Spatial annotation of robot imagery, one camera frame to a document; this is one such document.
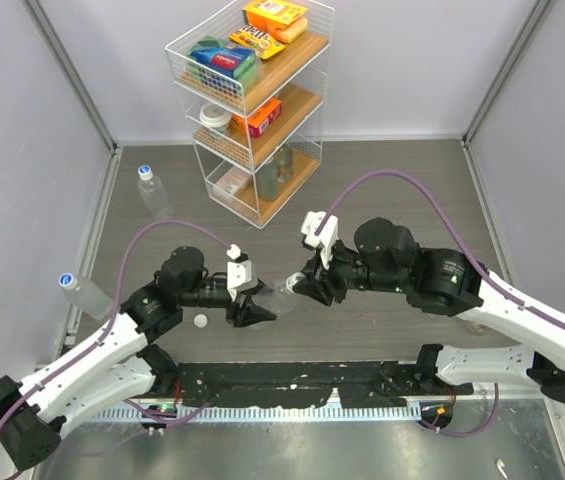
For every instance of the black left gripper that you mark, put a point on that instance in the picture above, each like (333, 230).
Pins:
(248, 313)

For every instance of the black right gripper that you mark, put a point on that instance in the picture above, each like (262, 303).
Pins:
(314, 289)

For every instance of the clear plastic bottle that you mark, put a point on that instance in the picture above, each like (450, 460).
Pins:
(155, 198)
(277, 298)

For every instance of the blue and white bottle cap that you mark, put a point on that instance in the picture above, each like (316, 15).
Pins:
(145, 173)

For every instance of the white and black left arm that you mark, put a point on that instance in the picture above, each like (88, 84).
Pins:
(122, 360)

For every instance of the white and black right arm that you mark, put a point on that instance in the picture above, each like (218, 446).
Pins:
(442, 282)

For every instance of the clear bottle with blue cap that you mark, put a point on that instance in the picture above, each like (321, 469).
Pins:
(84, 294)

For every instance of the green glass bottle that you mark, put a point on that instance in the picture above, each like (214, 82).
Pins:
(476, 328)

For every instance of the glass jar, bottom shelf front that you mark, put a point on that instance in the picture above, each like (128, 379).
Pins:
(267, 180)

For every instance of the glass jar, shelf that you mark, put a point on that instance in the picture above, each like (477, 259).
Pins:
(267, 180)
(284, 159)

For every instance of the white box, bottom shelf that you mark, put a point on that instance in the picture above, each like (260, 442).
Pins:
(231, 184)

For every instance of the glass jar, bottom shelf back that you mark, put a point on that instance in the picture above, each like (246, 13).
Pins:
(284, 159)

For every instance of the orange box, middle shelf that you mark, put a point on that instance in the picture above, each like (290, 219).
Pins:
(258, 122)

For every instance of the white lidded paper cup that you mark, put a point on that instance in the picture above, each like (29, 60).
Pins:
(215, 118)

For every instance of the green and blue box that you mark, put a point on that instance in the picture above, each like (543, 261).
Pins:
(223, 66)

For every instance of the yellow candy bag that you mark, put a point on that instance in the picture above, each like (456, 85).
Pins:
(264, 44)

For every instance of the yellow sponge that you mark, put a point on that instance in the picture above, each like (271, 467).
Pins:
(291, 32)

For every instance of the orange snack box, top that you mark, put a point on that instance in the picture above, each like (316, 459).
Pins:
(267, 15)

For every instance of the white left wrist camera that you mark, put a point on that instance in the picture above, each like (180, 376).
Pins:
(241, 272)

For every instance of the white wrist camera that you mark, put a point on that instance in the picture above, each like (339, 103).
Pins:
(319, 234)
(241, 272)

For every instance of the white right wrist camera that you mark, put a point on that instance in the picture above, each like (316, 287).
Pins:
(319, 234)

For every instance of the white slotted cable duct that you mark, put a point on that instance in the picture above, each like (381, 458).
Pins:
(330, 412)

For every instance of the white wire shelf rack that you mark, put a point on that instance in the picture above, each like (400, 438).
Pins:
(297, 77)

